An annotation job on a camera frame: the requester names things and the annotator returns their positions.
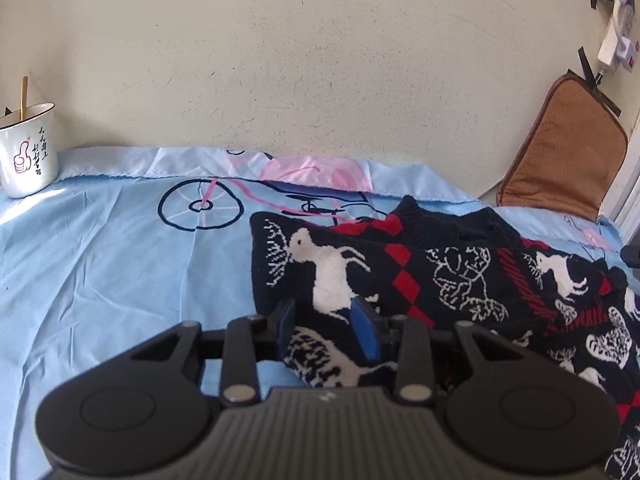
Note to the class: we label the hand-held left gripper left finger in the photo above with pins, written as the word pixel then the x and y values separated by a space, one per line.
pixel 286 330

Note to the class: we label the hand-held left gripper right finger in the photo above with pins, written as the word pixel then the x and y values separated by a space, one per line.
pixel 365 332

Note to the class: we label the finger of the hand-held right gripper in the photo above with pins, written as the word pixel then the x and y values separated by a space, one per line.
pixel 632 256

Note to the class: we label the dark navy patterned sweater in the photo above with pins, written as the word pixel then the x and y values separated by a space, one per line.
pixel 450 285

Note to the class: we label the brown seat cushion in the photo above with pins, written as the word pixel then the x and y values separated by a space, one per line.
pixel 565 160

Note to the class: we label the long black tape strip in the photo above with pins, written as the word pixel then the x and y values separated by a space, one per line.
pixel 607 105

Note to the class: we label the light blue printed bed sheet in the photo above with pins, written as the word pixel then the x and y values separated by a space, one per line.
pixel 125 260

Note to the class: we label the white power strip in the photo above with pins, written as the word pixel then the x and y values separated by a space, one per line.
pixel 612 45

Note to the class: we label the white enamel mug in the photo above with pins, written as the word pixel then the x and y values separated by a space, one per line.
pixel 27 160

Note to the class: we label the wooden stick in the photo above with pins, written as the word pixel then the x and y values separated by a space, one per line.
pixel 23 95

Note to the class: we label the white door frame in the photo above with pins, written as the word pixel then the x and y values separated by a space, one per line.
pixel 625 185

